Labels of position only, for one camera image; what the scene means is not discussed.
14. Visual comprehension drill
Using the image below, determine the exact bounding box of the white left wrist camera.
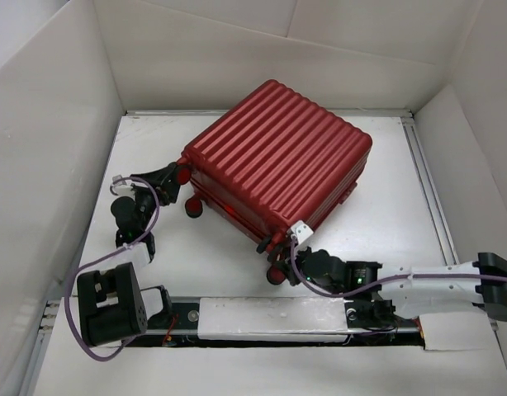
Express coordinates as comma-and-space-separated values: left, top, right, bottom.
109, 175, 133, 197

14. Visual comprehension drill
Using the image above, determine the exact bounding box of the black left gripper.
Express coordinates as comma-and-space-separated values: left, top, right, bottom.
130, 165, 182, 230

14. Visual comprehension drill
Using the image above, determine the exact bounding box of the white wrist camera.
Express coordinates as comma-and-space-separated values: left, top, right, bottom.
109, 175, 133, 197
287, 220, 314, 249

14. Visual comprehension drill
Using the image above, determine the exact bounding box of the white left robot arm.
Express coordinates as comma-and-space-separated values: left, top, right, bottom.
72, 163, 191, 347

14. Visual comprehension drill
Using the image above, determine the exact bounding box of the red hard-shell suitcase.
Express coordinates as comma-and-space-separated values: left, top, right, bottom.
179, 79, 372, 285

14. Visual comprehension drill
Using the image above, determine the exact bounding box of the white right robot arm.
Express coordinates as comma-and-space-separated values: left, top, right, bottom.
287, 248, 507, 325

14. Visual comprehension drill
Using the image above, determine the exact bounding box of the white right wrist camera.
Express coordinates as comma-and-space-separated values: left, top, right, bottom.
287, 220, 314, 249

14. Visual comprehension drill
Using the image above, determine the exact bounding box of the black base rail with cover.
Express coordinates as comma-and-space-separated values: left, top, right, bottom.
131, 297, 424, 348

